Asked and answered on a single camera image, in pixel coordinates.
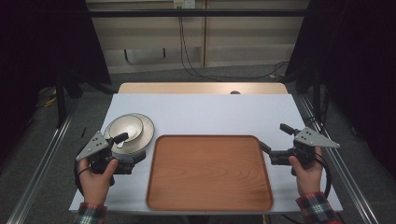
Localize yellow floor cable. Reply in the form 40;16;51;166
43;89;59;108

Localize black curtain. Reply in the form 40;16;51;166
284;0;396;178
0;0;112;162

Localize person's left hand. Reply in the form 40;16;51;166
78;159;120;205

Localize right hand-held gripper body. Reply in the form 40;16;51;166
269;126;341;168

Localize black horizontal frame bar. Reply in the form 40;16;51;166
86;8;310;19

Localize silver metal bowl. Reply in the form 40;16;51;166
107;114;145;142

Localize aluminium floor rail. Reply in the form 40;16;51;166
6;98;79;224
299;95;380;224

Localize black stand post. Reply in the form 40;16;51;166
55;73;68;128
312;66;322;123

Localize black wall cables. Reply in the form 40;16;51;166
177;15;290;81

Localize light wooden table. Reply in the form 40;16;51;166
118;81;290;95

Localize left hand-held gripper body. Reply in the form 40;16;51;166
76;131;138;175

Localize white wall socket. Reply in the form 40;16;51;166
173;0;197;9

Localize white table mat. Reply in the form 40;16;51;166
69;92;344;215

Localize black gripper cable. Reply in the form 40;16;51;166
313;152;333;199
73;155;92;198

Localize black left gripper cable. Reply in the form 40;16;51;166
73;155;92;198

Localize person's right hand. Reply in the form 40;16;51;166
288;146;325;197

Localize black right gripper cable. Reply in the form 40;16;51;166
313;152;333;199

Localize brown wooden tray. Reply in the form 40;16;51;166
145;133;275;213

